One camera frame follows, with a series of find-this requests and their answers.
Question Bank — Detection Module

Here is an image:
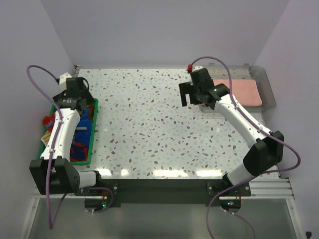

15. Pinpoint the pink towel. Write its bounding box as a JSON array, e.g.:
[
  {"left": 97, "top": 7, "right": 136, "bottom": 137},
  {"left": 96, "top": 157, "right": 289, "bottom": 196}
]
[{"left": 212, "top": 79, "right": 263, "bottom": 107}]

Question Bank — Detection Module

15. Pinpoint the blue towel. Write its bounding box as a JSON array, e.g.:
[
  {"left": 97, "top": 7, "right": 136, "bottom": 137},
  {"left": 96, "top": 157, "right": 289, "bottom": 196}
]
[{"left": 72, "top": 108, "right": 92, "bottom": 148}]

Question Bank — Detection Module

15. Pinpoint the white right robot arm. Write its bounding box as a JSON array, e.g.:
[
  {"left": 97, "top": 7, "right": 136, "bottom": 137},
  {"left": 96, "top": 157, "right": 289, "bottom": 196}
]
[{"left": 179, "top": 68, "right": 284, "bottom": 196}]

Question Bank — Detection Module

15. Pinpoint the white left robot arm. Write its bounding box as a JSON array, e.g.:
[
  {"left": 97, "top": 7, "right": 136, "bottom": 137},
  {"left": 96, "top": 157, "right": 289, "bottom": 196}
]
[{"left": 29, "top": 77, "right": 104, "bottom": 196}]

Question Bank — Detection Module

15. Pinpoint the brown towel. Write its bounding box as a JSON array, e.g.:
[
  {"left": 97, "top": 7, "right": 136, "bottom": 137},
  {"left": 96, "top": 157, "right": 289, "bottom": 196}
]
[{"left": 87, "top": 105, "right": 95, "bottom": 120}]

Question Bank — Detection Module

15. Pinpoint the green plastic bin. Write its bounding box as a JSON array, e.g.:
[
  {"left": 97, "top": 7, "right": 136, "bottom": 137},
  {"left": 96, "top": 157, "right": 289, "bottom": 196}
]
[{"left": 39, "top": 99, "right": 98, "bottom": 165}]

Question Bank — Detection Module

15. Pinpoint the red patterned towel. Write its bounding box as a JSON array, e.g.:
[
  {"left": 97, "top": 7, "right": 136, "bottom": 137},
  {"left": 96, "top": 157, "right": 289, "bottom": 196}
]
[{"left": 42, "top": 112, "right": 55, "bottom": 132}]

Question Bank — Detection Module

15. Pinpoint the clear plastic container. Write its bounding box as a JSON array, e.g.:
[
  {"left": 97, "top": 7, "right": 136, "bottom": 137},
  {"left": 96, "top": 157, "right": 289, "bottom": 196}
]
[{"left": 193, "top": 64, "right": 277, "bottom": 113}]

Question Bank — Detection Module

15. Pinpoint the yellow striped towel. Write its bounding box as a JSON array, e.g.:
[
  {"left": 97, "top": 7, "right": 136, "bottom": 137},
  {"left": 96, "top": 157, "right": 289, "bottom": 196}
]
[{"left": 41, "top": 131, "right": 51, "bottom": 146}]

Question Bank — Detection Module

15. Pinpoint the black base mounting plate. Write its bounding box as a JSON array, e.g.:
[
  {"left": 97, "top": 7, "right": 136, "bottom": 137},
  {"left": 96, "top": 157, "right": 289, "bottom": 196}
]
[{"left": 73, "top": 178, "right": 251, "bottom": 209}]

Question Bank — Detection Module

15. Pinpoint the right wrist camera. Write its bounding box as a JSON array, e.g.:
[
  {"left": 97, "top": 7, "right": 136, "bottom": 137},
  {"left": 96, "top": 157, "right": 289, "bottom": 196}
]
[{"left": 186, "top": 64, "right": 203, "bottom": 74}]

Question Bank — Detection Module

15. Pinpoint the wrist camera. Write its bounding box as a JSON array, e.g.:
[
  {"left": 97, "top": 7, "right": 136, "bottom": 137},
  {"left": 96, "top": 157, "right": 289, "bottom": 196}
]
[
  {"left": 186, "top": 64, "right": 203, "bottom": 74},
  {"left": 58, "top": 72, "right": 72, "bottom": 91}
]

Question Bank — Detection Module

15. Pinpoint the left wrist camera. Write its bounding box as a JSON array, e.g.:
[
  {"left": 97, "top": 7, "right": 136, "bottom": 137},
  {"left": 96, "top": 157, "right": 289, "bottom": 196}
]
[{"left": 58, "top": 72, "right": 72, "bottom": 91}]

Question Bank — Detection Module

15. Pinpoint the aluminium frame rail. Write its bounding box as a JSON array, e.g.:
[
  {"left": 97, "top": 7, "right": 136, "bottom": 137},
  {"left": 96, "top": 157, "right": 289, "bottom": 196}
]
[{"left": 31, "top": 65, "right": 296, "bottom": 200}]

